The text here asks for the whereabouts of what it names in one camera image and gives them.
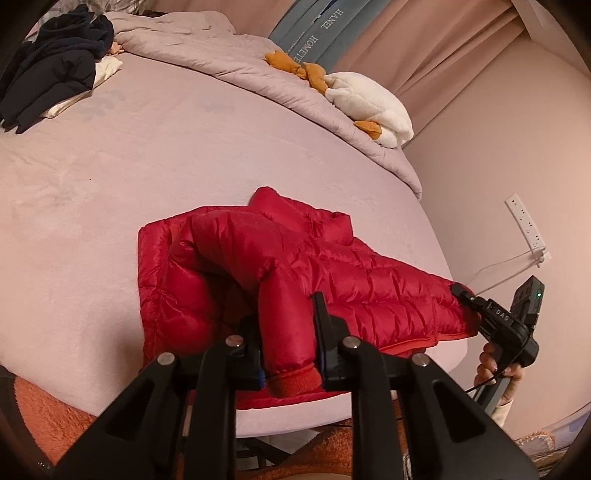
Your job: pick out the white power strip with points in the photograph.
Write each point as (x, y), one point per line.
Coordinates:
(526, 226)

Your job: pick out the dark navy hoodie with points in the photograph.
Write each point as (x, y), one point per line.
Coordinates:
(74, 32)

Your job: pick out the grey duvet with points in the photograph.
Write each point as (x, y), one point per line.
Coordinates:
(207, 50)

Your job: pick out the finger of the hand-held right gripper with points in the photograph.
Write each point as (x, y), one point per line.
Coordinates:
(466, 296)

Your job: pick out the cream white garment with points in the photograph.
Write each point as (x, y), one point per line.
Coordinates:
(108, 69)

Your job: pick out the orange fluffy rug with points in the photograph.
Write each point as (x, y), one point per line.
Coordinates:
(51, 415)

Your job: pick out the dark navy jacket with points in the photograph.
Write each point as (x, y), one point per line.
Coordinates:
(46, 83)

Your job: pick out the person's right hand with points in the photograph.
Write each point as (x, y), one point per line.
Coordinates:
(487, 367)

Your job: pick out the red down jacket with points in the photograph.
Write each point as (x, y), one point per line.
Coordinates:
(369, 286)

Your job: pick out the white goose plush toy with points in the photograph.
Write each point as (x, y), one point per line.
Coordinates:
(369, 99)

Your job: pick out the blue curtain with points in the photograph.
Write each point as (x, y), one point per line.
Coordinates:
(323, 32)

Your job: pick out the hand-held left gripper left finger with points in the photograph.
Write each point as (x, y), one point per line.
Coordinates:
(244, 362)

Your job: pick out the person's right forearm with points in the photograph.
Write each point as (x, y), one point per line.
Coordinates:
(505, 406)

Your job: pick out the small pink doll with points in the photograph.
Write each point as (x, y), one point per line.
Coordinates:
(115, 48)

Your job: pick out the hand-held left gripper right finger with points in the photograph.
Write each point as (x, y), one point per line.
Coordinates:
(323, 341)

